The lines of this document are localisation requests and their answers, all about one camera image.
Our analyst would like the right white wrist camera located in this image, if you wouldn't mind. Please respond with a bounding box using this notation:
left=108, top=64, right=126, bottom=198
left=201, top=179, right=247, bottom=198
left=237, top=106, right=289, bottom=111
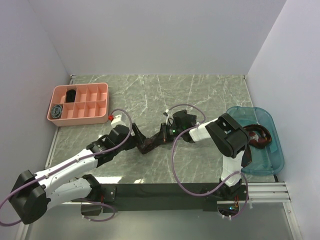
left=163, top=109, right=172, bottom=119

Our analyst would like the purple cable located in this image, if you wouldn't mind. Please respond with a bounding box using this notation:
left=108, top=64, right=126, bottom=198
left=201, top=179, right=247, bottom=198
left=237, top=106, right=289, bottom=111
left=0, top=108, right=133, bottom=227
left=164, top=103, right=250, bottom=221

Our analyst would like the brown blue floral tie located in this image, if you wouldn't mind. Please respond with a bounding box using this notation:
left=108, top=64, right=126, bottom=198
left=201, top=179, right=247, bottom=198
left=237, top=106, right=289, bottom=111
left=137, top=131, right=166, bottom=155

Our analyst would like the black rolled tie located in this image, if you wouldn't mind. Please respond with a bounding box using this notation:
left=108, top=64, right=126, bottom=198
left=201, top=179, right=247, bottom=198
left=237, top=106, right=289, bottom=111
left=65, top=89, right=77, bottom=103

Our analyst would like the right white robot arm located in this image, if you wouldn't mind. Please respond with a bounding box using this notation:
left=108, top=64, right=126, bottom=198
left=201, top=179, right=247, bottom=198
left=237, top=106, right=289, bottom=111
left=171, top=113, right=250, bottom=200

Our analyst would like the grey patterned rolled tie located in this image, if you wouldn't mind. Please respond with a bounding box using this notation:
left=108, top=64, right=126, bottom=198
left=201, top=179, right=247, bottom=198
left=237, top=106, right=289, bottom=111
left=50, top=104, right=63, bottom=119

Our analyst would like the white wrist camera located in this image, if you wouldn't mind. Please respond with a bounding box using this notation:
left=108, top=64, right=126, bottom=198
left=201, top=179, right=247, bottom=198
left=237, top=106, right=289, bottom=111
left=108, top=113, right=127, bottom=128
left=163, top=109, right=172, bottom=119

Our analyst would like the dark red patterned tie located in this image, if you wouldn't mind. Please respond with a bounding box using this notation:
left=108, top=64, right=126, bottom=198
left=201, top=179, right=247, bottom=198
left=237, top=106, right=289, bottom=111
left=241, top=124, right=272, bottom=168

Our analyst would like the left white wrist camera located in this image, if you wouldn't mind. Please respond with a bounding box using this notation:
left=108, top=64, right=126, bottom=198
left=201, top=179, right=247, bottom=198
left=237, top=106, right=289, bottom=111
left=108, top=113, right=127, bottom=128

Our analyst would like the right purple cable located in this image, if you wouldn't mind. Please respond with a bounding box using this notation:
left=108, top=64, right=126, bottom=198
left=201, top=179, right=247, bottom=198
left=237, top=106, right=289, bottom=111
left=164, top=103, right=250, bottom=221

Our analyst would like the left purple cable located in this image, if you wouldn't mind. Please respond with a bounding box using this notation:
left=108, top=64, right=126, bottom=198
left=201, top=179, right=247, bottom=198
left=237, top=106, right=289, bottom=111
left=0, top=108, right=133, bottom=227

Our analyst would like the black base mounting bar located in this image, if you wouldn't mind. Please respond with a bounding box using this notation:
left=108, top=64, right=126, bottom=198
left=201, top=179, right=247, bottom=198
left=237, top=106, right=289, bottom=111
left=69, top=182, right=248, bottom=214

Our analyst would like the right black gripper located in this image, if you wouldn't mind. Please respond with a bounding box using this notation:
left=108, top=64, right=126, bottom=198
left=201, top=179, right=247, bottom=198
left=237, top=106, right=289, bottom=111
left=153, top=122, right=184, bottom=145

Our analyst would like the aluminium frame rail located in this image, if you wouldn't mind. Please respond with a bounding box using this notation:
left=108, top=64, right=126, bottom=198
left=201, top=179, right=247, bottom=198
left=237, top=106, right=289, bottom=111
left=15, top=182, right=295, bottom=240

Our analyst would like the teal transparent plastic bin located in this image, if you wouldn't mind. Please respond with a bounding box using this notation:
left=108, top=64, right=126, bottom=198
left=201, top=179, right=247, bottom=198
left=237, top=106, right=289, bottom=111
left=226, top=106, right=285, bottom=176

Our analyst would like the pink compartment organizer tray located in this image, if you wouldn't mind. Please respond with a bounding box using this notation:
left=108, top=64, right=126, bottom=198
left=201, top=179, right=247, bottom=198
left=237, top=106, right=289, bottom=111
left=47, top=83, right=109, bottom=127

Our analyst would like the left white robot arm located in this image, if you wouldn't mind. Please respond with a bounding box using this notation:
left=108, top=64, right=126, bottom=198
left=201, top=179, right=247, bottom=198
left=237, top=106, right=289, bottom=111
left=9, top=124, right=146, bottom=225

